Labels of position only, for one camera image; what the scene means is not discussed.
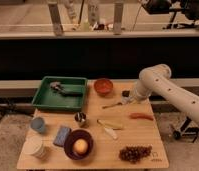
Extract light blue towel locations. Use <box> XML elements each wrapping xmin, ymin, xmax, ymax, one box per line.
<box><xmin>122</xmin><ymin>97</ymin><xmax>130</xmax><ymax>104</ymax></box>

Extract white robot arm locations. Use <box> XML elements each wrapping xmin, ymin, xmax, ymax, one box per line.
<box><xmin>130</xmin><ymin>64</ymin><xmax>199</xmax><ymax>126</ymax></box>

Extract red bowl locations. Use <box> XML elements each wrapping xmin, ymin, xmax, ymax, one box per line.
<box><xmin>94</xmin><ymin>78</ymin><xmax>113</xmax><ymax>96</ymax></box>

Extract orange ball in bowl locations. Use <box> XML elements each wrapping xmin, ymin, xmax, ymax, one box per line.
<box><xmin>73</xmin><ymin>139</ymin><xmax>88</xmax><ymax>155</ymax></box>

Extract dark brown bowl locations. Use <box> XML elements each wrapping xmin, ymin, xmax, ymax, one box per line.
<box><xmin>64</xmin><ymin>129</ymin><xmax>93</xmax><ymax>160</ymax></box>

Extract wooden spoon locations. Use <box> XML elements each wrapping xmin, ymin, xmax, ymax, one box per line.
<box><xmin>102</xmin><ymin>102</ymin><xmax>123</xmax><ymax>109</ymax></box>

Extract black rectangular block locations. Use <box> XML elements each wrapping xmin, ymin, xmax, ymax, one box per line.
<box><xmin>122</xmin><ymin>90</ymin><xmax>130</xmax><ymax>97</ymax></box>

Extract green plastic tray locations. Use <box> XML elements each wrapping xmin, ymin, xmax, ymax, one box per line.
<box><xmin>32</xmin><ymin>76</ymin><xmax>87</xmax><ymax>112</ymax></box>

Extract small metal cup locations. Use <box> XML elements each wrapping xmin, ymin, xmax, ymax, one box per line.
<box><xmin>74</xmin><ymin>112</ymin><xmax>86</xmax><ymax>127</ymax></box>

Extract grey tool in tray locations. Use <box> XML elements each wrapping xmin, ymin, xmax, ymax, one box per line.
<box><xmin>50</xmin><ymin>82</ymin><xmax>82</xmax><ymax>96</ymax></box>

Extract orange carrot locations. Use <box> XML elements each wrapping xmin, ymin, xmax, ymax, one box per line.
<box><xmin>129</xmin><ymin>113</ymin><xmax>153</xmax><ymax>121</ymax></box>

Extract blue sponge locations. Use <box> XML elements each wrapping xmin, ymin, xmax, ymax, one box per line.
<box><xmin>53</xmin><ymin>126</ymin><xmax>71</xmax><ymax>147</ymax></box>

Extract blue cup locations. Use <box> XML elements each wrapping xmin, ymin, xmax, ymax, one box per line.
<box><xmin>30</xmin><ymin>117</ymin><xmax>46</xmax><ymax>134</ymax></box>

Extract bunch of dark grapes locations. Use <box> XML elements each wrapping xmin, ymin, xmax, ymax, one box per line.
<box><xmin>119</xmin><ymin>146</ymin><xmax>152</xmax><ymax>163</ymax></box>

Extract white stacked cups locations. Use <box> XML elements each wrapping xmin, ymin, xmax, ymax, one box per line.
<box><xmin>25</xmin><ymin>136</ymin><xmax>47</xmax><ymax>159</ymax></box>

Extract black camera on stand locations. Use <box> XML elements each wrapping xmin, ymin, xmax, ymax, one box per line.
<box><xmin>140</xmin><ymin>0</ymin><xmax>199</xmax><ymax>29</ymax></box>

